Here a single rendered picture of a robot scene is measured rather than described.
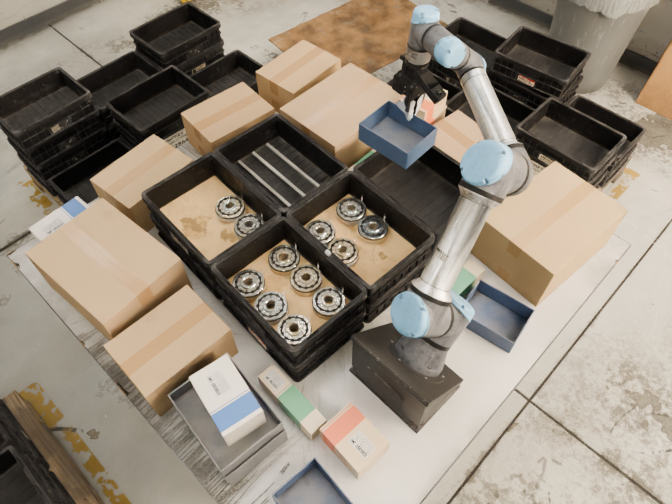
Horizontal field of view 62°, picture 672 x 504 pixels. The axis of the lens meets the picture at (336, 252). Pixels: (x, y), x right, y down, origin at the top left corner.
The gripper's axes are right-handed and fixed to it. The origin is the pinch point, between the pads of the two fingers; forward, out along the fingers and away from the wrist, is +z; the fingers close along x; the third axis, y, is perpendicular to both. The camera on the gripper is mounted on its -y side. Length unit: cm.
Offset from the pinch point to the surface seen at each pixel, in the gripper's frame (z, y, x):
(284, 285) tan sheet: 35, -3, 58
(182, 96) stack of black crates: 64, 135, 4
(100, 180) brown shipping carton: 33, 75, 76
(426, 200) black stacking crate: 29.7, -12.1, -1.1
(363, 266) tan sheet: 33, -16, 35
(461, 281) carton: 38, -40, 12
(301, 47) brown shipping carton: 24, 82, -27
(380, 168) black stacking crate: 28.3, 9.1, 0.1
